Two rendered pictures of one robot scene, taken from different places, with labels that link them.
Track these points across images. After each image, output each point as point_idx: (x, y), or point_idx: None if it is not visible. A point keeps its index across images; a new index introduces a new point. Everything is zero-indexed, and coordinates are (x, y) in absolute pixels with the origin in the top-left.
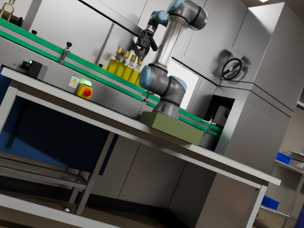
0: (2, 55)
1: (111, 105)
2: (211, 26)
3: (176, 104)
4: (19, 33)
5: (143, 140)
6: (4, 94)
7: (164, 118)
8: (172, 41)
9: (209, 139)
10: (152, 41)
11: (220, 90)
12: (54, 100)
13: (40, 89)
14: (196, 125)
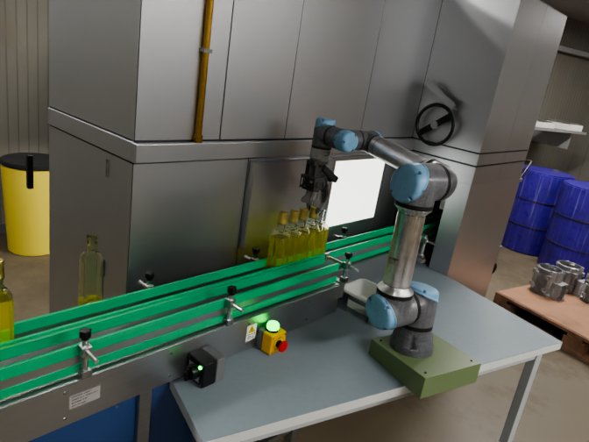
0: (150, 378)
1: (303, 320)
2: (393, 60)
3: (430, 329)
4: (159, 329)
5: (395, 396)
6: (166, 415)
7: (434, 379)
8: (415, 250)
9: (418, 251)
10: (328, 173)
11: None
12: None
13: (259, 435)
14: None
